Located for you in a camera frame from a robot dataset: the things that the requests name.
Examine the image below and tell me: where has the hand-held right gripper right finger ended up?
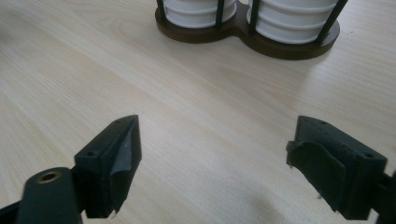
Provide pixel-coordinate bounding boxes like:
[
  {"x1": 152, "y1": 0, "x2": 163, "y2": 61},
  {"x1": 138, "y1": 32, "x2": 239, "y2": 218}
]
[{"x1": 285, "y1": 115, "x2": 389, "y2": 221}]

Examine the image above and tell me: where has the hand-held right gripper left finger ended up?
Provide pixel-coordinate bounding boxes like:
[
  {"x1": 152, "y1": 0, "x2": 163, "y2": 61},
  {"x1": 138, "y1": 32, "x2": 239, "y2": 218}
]
[{"x1": 74, "y1": 114, "x2": 143, "y2": 219}]

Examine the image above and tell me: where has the tall stack of white cups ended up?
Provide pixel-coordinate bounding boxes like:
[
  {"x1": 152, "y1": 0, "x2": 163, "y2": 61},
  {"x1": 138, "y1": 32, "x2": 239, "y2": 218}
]
[{"x1": 247, "y1": 0, "x2": 339, "y2": 45}]

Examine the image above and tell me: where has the short stack of white cups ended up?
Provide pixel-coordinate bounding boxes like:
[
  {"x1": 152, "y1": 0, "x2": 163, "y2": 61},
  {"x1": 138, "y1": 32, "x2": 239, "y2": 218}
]
[{"x1": 162, "y1": 0, "x2": 237, "y2": 30}]

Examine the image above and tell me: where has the black wire cup holder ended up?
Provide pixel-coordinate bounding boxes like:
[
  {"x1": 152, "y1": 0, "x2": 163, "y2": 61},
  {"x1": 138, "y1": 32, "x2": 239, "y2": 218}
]
[{"x1": 154, "y1": 0, "x2": 349, "y2": 61}]

